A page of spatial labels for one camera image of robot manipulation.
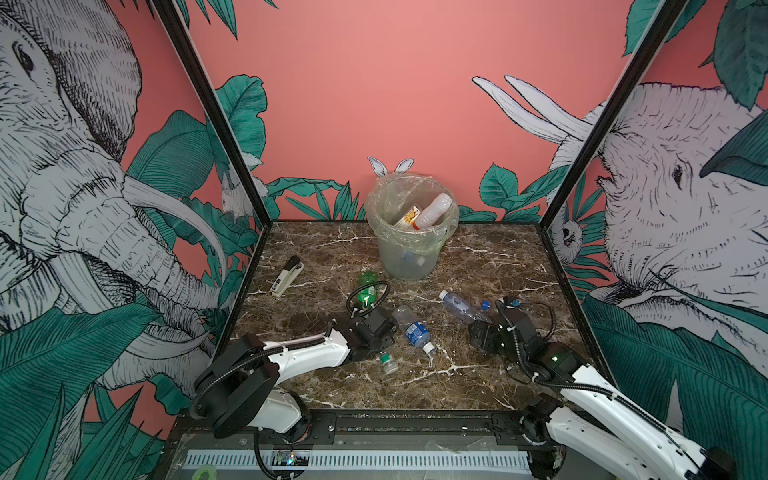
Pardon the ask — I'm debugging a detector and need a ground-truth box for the green soda bottle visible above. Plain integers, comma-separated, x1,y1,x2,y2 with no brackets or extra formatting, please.
353,270,379,313

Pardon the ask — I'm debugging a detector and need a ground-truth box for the blue label bottle white cap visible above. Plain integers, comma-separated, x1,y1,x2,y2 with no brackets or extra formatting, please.
392,306,436,360

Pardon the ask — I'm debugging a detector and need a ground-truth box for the clear bottle white cap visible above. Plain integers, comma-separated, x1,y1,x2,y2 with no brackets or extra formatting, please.
439,290,491,325

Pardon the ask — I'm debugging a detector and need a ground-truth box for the white bottle red label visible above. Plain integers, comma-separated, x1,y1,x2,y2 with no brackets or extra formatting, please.
413,193,453,230

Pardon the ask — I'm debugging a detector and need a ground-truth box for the clear bottle blue cap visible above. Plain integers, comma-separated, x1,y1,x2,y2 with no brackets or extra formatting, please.
481,300,497,323

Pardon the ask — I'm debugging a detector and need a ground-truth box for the clear bottle green cap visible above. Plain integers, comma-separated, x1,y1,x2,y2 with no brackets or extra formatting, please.
379,353,399,375

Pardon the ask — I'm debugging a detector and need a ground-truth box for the clear bottle green red label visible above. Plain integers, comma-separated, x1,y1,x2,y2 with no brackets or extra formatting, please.
394,205,421,231

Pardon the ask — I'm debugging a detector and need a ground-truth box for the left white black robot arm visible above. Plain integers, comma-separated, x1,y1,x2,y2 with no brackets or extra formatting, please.
188,280,397,445

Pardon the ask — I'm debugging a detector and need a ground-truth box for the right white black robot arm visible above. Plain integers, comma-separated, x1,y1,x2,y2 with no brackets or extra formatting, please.
468,300,737,479

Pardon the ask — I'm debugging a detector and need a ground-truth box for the clear plastic bin liner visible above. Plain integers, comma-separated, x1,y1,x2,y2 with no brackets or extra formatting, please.
365,173,459,256

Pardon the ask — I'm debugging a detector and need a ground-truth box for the grey mesh waste bin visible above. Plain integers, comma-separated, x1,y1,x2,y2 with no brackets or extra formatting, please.
365,173,459,280

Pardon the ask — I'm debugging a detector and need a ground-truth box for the grey stapler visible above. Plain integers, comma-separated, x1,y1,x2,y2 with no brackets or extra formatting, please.
270,255,304,297

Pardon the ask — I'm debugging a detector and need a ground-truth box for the green tape roll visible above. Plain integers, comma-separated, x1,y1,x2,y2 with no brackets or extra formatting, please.
192,465,217,480

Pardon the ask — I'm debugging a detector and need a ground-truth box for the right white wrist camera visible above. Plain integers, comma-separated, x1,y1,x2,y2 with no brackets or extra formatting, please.
502,295,521,309

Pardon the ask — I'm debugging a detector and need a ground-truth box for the black front rail frame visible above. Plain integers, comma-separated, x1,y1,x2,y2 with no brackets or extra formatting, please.
152,409,676,480

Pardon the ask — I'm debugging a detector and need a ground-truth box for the white slotted cable duct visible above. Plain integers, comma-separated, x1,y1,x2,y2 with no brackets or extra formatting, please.
182,449,531,474

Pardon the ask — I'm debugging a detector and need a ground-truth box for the right black frame post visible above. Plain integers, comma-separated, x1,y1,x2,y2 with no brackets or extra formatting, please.
539,0,687,229

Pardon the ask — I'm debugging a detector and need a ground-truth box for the black frame post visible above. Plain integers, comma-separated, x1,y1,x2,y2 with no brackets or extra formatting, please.
151,0,272,227
539,0,687,229

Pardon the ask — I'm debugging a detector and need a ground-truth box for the left black frame post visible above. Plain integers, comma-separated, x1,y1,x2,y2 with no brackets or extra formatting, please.
151,0,272,227

